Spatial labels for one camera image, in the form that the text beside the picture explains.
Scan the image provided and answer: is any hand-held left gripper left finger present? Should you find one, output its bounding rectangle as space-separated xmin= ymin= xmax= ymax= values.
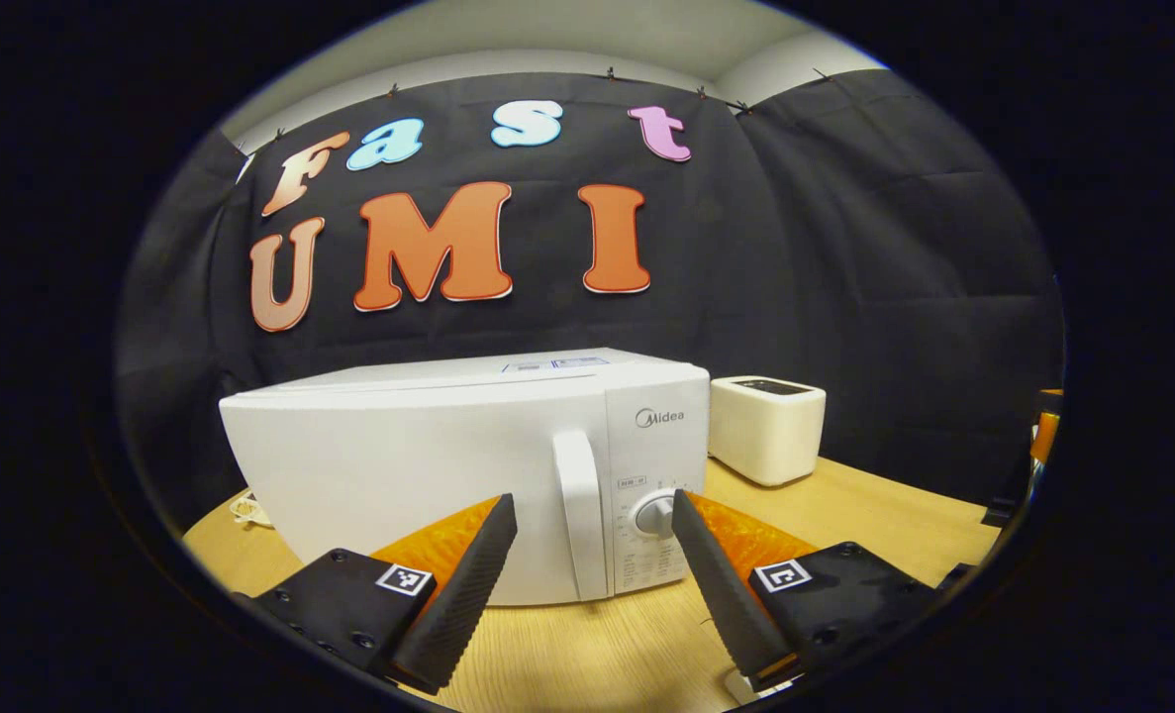
xmin=234 ymin=493 xmax=520 ymax=696

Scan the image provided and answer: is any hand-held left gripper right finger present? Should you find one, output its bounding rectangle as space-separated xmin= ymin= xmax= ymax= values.
xmin=671 ymin=488 xmax=979 ymax=694

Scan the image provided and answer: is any white microwave oven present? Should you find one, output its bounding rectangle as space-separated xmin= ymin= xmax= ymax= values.
xmin=219 ymin=347 xmax=712 ymax=607

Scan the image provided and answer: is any white toaster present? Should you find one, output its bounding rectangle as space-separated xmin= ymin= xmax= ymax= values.
xmin=708 ymin=375 xmax=828 ymax=487

